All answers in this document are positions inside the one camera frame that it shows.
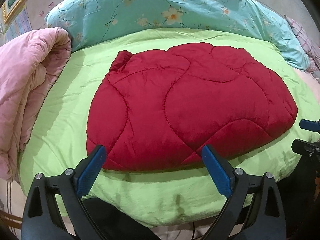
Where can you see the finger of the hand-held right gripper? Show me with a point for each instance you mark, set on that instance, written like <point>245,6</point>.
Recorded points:
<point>306,124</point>
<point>306,146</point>

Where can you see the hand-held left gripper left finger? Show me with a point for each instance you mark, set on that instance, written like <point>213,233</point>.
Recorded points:
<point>90,170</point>

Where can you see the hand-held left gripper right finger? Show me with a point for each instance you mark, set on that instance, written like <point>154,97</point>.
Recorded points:
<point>217,170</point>

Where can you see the red quilt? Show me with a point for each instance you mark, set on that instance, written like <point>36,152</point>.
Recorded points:
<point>187,105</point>

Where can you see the pink plaid pillow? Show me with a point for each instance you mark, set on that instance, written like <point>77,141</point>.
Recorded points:
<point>305,37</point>

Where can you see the light green blanket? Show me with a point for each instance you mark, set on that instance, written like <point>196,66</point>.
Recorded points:
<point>75,80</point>

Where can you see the pink quilt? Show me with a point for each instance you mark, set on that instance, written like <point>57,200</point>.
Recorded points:
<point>25,80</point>

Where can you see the teal floral duvet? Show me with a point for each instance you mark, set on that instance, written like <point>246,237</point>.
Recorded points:
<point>200,12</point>

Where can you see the gold framed painting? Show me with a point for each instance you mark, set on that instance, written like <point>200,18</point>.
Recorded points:
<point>15,0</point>

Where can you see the patterned wall poster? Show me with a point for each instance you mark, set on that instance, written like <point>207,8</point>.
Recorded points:
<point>17,27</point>

